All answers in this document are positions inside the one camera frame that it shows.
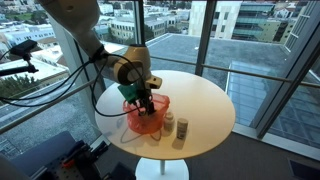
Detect orange plastic bowl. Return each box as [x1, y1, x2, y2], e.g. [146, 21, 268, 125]
[122, 93, 171, 135]

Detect dark floor outlet plate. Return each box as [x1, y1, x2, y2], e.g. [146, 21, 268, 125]
[288, 159, 320, 180]

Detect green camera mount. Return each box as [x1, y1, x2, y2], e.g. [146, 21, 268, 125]
[117, 83, 144, 104]

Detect white cylindrical bottle with label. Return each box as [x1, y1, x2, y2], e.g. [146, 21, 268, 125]
[176, 117, 189, 140]

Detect white round table base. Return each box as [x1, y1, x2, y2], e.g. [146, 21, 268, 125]
[134, 157, 190, 180]

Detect black equipment with orange part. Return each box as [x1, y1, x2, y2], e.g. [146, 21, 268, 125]
[44, 139, 110, 180]

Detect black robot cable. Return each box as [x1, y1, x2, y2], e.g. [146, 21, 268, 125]
[0, 39, 101, 108]
[90, 53, 150, 118]

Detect white bottle with white cap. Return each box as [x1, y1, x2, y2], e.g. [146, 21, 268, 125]
[163, 111, 176, 133]

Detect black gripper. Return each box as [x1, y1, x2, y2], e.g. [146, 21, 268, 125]
[134, 88, 157, 118]

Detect black camera on stand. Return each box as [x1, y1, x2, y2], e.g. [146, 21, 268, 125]
[0, 39, 40, 78]

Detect blue grey padded cart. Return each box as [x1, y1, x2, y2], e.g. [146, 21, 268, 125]
[9, 130, 80, 178]

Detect metal window railing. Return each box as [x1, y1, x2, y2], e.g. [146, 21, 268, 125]
[0, 78, 101, 135]
[146, 54, 320, 90]

